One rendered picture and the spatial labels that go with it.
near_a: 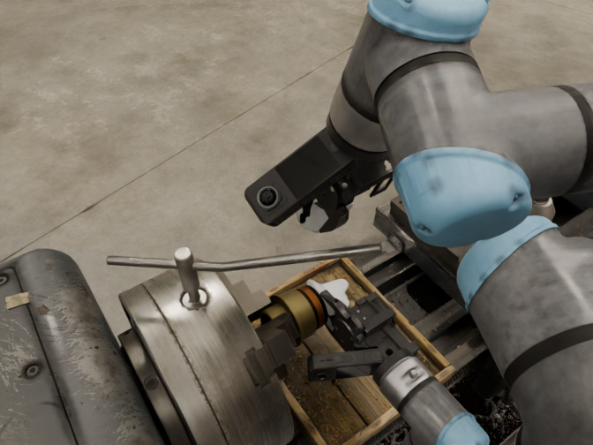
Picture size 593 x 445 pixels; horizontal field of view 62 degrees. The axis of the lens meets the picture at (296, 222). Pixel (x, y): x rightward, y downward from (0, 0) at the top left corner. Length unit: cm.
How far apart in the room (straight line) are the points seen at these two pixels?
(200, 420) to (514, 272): 39
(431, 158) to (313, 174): 19
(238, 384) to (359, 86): 40
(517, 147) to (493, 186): 4
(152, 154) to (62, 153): 52
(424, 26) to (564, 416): 31
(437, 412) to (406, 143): 49
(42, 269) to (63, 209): 204
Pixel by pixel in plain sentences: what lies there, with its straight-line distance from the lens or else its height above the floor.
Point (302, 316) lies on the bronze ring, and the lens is 79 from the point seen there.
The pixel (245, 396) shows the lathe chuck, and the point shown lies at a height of 118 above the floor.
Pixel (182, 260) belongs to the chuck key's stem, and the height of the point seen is 132.
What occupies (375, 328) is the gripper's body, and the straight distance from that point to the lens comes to 79.
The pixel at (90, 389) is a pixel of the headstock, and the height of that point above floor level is 125.
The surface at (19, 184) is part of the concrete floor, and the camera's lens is 304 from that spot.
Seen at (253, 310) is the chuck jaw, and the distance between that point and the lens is 80.
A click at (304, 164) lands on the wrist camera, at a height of 147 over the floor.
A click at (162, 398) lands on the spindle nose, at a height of 117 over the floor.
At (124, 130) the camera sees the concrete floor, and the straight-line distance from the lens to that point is 321.
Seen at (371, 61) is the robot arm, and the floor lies 160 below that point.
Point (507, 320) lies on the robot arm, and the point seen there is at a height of 140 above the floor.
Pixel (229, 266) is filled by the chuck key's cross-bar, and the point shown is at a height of 131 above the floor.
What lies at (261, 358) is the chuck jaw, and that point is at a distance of 65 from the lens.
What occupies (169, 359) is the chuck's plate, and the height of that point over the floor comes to 123.
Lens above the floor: 177
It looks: 46 degrees down
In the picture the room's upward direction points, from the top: straight up
